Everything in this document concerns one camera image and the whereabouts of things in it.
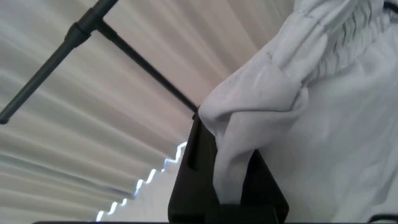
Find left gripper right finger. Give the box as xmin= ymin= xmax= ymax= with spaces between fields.
xmin=241 ymin=149 xmax=290 ymax=223

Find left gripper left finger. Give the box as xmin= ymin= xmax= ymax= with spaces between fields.
xmin=167 ymin=112 xmax=220 ymax=223

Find white curtain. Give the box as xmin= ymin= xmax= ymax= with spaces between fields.
xmin=0 ymin=0 xmax=296 ymax=222

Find pale grey shorts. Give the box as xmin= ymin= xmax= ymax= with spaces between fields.
xmin=198 ymin=0 xmax=398 ymax=223

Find black clothes rack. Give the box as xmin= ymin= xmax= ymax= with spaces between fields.
xmin=0 ymin=0 xmax=200 ymax=125

